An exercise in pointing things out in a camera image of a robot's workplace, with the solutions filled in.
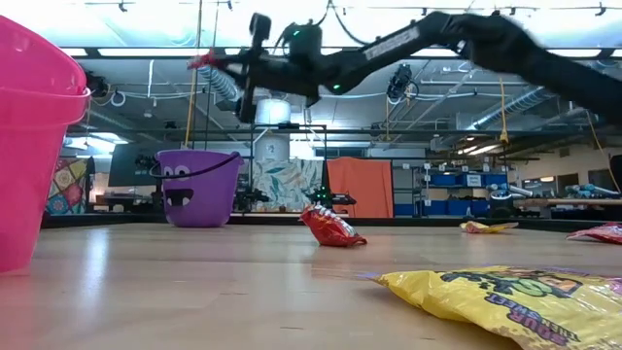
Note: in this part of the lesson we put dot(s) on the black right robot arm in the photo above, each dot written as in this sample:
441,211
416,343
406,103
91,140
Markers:
486,44

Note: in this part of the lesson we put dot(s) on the purple halloween bucket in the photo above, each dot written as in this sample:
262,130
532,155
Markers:
204,204

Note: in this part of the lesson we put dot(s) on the pink halloween bucket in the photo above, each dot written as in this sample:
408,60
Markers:
29,170

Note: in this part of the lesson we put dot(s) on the plain yellow candy packet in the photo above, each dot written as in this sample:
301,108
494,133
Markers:
486,227

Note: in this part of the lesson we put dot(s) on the yellow sour candy packet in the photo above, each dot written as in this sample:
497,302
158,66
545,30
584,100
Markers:
510,306

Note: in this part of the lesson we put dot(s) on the white cylindrical tank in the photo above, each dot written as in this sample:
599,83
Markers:
273,114

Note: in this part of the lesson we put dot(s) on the leaf pattern mural panel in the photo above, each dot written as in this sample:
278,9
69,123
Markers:
286,182

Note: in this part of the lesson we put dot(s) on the black hanging device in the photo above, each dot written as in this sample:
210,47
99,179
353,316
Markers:
401,82

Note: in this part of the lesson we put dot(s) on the black ceiling device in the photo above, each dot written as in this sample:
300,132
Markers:
97,85

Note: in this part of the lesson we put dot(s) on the orange panel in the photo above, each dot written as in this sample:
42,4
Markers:
359,187

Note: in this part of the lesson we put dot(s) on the black monitor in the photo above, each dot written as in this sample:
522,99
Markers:
128,167

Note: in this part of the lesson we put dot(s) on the colourful patterned tapestry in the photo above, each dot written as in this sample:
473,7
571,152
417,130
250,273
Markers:
68,187

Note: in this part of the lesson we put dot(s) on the blue storage bin shelf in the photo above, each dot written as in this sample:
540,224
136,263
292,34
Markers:
447,206

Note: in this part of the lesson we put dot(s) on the long wooden workbench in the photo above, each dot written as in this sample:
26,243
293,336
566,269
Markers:
573,201

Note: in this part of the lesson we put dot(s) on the silver ventilation duct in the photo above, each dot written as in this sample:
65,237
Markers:
218,82

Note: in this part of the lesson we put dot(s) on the black metal rack frame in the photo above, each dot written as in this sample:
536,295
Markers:
289,127

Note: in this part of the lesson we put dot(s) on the black overhead frame beam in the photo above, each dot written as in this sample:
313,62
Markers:
146,52

